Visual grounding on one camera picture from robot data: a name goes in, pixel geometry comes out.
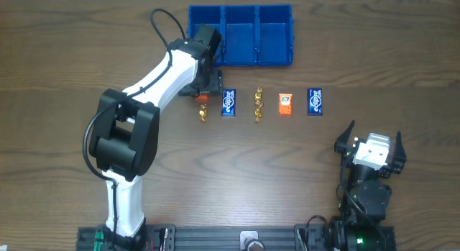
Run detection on mounting rail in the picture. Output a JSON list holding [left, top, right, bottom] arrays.
[[75, 224, 396, 251]]

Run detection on blue candy pack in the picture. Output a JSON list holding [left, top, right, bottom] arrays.
[[307, 87, 323, 117], [221, 88, 237, 118]]

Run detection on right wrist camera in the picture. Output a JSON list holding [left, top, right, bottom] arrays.
[[351, 132, 392, 170]]

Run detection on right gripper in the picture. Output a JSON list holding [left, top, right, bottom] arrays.
[[333, 119, 408, 179]]

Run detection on blue tray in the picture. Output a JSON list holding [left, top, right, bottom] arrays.
[[187, 4, 295, 68]]

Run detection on black cable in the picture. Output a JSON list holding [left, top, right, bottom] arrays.
[[336, 150, 387, 245], [82, 8, 188, 183]]

